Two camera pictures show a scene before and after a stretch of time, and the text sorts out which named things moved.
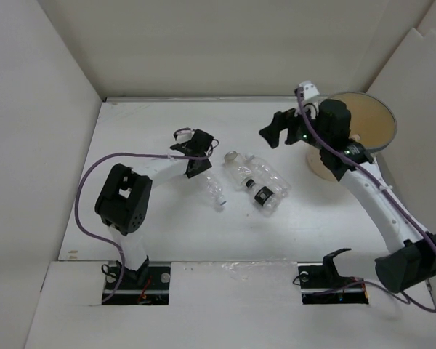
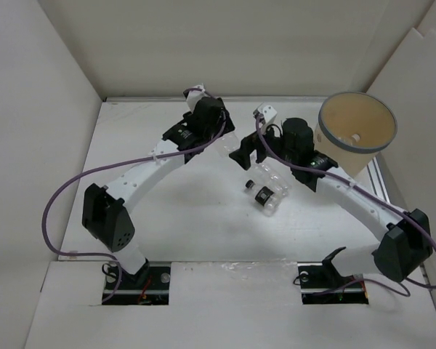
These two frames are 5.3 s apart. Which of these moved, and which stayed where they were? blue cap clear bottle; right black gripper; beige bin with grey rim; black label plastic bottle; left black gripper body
Moved: right black gripper; blue cap clear bottle; left black gripper body
Stayed: beige bin with grey rim; black label plastic bottle
